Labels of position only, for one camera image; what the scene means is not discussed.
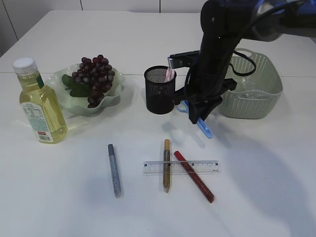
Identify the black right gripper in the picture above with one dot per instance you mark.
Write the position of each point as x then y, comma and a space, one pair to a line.
203, 91

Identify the blue capped scissors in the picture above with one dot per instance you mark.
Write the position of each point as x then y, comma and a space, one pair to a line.
183, 107

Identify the clear plastic sheet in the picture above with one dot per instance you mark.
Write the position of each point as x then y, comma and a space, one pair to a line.
248, 89

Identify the purple artificial grape bunch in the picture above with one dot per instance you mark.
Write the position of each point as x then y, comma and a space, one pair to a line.
92, 80

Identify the yellow tea bottle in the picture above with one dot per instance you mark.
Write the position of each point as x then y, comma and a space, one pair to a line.
39, 103

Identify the pink scissors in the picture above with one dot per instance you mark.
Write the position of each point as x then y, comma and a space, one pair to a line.
170, 74

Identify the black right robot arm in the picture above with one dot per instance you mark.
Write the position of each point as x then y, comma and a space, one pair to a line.
224, 24

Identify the black mesh pen holder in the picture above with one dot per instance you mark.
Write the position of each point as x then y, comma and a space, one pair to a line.
158, 92

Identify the clear plastic ruler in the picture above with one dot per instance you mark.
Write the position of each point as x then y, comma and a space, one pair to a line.
200, 167

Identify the red glitter pen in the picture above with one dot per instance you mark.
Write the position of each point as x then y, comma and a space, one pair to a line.
194, 176

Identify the gold glitter pen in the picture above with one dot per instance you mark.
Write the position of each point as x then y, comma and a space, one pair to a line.
166, 165

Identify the green plastic woven basket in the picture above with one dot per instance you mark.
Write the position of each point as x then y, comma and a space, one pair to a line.
267, 79

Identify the silver glitter pen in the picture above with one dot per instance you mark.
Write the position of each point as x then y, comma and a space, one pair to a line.
114, 171

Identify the green wavy glass plate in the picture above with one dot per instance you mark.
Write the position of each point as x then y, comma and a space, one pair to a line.
60, 81

